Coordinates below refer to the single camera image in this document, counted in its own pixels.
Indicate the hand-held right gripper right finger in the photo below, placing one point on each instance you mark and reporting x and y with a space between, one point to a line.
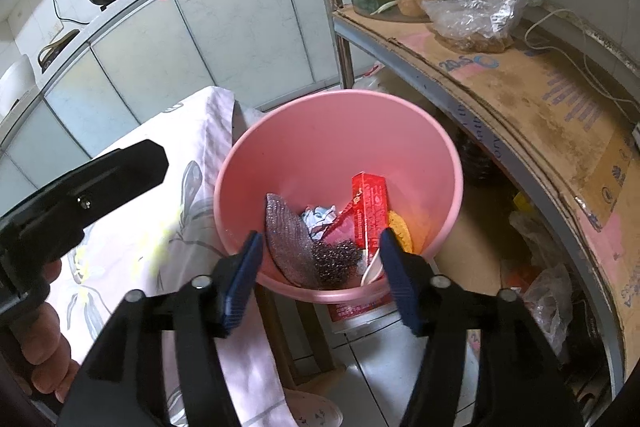
400 282

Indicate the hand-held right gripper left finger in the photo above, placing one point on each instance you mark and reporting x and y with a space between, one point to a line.
242 277

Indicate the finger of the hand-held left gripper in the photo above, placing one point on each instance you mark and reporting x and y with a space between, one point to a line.
100 192

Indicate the white plastic spoon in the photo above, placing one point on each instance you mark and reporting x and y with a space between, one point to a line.
372 272

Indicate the yellow foam fruit net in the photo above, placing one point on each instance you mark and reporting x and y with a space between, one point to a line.
400 229

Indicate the grey scouring pad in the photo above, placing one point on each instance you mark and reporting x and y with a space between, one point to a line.
290 242

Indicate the steel wool scrubber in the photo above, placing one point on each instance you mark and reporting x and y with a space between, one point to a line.
335 264

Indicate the red box with barcode side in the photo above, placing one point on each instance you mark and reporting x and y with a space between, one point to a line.
370 212

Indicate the red and white wrapper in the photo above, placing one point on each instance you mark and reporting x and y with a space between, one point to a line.
340 218

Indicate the printed paper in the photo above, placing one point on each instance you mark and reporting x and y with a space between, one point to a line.
320 217

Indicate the pink plastic bucket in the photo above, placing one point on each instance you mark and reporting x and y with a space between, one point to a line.
325 142

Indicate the person's left hand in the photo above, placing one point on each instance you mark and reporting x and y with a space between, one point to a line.
47 342

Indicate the red and white carton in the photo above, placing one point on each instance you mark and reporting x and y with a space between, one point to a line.
360 314

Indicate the wooden stool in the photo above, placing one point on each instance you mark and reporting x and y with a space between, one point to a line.
295 337

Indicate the dark countertop appliance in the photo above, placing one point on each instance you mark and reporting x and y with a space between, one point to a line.
57 52

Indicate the yellow packet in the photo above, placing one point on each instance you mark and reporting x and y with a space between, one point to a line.
522 202

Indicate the crumpled clear bag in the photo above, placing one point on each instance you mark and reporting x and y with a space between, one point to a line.
547 302

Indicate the kitchen counter cabinet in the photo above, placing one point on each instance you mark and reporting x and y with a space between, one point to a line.
225 32

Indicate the cardboard sheet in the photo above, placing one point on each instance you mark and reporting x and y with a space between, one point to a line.
525 102

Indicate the metal shelf rack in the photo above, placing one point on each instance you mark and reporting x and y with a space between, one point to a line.
342 57

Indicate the clear plastic bag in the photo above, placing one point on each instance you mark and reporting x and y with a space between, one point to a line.
475 7

